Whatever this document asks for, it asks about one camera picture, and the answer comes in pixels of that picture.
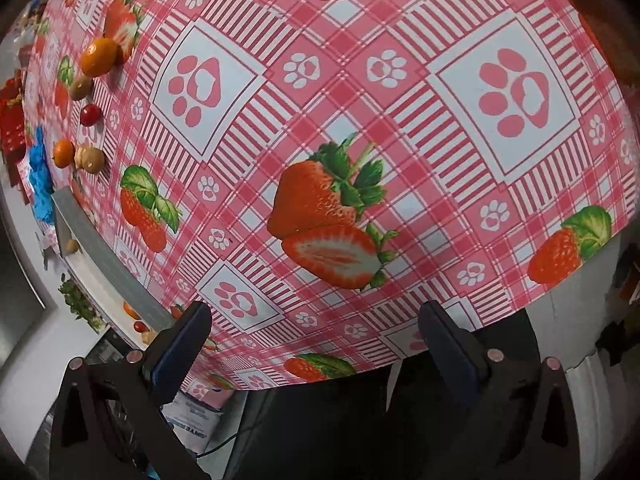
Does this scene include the white rectangular tray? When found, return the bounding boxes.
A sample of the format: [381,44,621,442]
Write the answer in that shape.
[51,189,174,350]

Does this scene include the pink box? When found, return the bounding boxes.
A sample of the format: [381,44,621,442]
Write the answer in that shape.
[191,371,237,412]

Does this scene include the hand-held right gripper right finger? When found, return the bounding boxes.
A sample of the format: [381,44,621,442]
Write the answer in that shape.
[417,301,581,480]

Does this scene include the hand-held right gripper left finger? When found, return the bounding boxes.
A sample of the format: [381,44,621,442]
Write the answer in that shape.
[49,301,213,480]

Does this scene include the black cable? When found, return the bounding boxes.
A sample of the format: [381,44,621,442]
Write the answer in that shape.
[194,427,253,462]

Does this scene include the green leafy plant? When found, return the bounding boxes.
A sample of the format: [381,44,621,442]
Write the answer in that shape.
[56,274,109,334]

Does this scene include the red carton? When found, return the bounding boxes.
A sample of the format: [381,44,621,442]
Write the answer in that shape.
[0,72,28,167]

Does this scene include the blue plastic glove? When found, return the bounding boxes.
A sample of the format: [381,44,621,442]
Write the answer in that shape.
[27,126,57,224]

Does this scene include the pink strawberry-print tablecloth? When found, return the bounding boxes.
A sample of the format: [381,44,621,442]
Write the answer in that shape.
[25,0,640,392]

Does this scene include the white carton with blue print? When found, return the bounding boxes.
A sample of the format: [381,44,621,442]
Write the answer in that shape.
[164,389,227,455]

